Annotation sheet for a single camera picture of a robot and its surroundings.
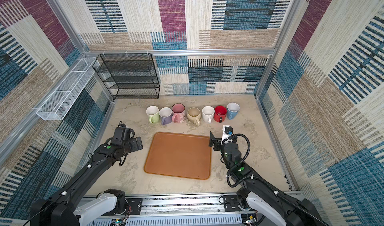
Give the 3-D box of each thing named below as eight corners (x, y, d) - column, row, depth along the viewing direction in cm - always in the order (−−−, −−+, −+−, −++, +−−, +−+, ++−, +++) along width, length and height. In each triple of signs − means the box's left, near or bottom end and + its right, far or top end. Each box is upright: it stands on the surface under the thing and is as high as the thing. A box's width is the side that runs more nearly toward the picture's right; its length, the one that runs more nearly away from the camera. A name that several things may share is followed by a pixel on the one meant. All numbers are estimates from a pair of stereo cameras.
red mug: (210, 119, 107) (211, 112, 101) (215, 110, 112) (217, 103, 106) (221, 124, 104) (223, 117, 98) (226, 114, 109) (228, 107, 103)
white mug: (202, 127, 104) (203, 119, 96) (202, 114, 111) (202, 105, 104) (213, 127, 104) (215, 119, 96) (212, 114, 111) (213, 105, 104)
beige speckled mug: (187, 129, 103) (186, 121, 97) (187, 115, 111) (187, 107, 104) (201, 129, 103) (201, 121, 96) (200, 115, 111) (201, 107, 104)
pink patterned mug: (172, 128, 105) (170, 117, 95) (174, 114, 112) (172, 103, 102) (185, 128, 105) (184, 117, 95) (185, 114, 112) (185, 103, 102)
